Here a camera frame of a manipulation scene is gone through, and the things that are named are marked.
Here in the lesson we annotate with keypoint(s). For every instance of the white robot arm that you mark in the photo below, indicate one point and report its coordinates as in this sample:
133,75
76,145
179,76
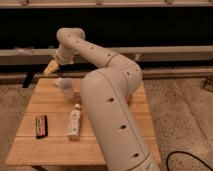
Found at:
103,94

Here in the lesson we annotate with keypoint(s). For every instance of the white plastic bottle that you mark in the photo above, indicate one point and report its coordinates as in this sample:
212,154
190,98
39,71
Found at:
74,123

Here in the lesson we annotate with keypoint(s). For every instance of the wooden table board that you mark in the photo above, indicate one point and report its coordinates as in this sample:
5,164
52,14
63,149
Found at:
55,149

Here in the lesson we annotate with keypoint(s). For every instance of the grey horizontal rail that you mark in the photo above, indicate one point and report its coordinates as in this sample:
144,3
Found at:
29,56

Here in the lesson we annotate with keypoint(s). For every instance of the dark candy bar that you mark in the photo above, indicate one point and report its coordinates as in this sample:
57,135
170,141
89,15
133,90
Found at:
41,126

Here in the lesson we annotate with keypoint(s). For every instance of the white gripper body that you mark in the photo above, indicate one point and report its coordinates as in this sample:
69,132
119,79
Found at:
64,56

